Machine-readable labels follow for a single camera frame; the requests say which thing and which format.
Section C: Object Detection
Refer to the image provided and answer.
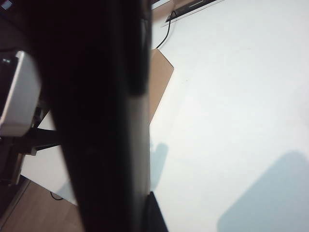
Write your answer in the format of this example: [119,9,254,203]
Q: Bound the brown cardboard box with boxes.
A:
[148,48,174,124]

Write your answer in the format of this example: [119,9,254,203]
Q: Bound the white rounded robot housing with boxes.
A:
[0,50,41,138]

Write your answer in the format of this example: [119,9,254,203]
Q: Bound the grey fabric desk divider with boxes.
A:
[151,0,177,20]

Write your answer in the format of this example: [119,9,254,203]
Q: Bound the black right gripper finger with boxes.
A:
[144,190,169,232]

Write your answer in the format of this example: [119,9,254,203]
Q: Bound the black smartphone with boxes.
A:
[21,0,153,232]

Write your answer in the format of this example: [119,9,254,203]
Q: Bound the black metal frame strut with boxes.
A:
[23,106,61,155]

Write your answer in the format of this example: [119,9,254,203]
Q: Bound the white desk cable raceway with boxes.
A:
[165,0,226,24]

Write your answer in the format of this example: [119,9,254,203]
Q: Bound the black charging cable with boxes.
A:
[155,11,178,50]

